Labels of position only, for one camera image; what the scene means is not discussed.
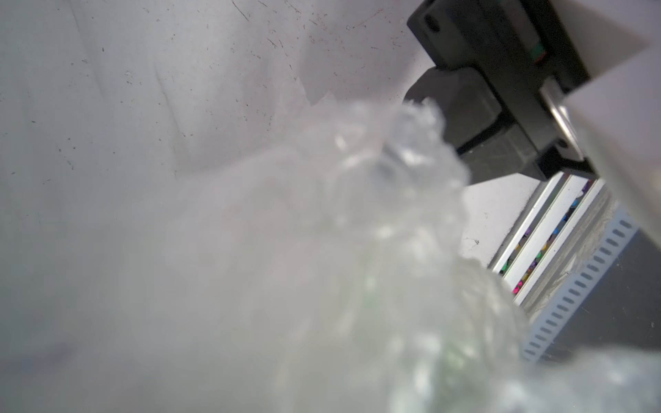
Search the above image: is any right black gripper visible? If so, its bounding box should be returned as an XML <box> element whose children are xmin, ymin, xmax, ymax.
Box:
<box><xmin>406</xmin><ymin>1</ymin><xmax>596</xmax><ymax>183</ymax></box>

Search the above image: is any clear bubble wrap sheet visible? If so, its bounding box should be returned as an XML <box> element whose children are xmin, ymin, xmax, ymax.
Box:
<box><xmin>103</xmin><ymin>103</ymin><xmax>660</xmax><ymax>412</ymax></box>

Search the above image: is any green plastic wine glass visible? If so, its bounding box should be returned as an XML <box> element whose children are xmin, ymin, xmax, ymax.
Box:
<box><xmin>352</xmin><ymin>273</ymin><xmax>478</xmax><ymax>393</ymax></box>

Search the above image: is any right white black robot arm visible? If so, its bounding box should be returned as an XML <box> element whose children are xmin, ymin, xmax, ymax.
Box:
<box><xmin>407</xmin><ymin>1</ymin><xmax>660</xmax><ymax>241</ymax></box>

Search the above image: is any aluminium front rail frame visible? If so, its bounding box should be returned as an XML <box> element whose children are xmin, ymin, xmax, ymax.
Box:
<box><xmin>489</xmin><ymin>173</ymin><xmax>608</xmax><ymax>306</ymax></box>

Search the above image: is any perforated grey cable tray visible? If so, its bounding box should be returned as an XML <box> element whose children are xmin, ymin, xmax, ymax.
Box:
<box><xmin>523</xmin><ymin>208</ymin><xmax>639</xmax><ymax>363</ymax></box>

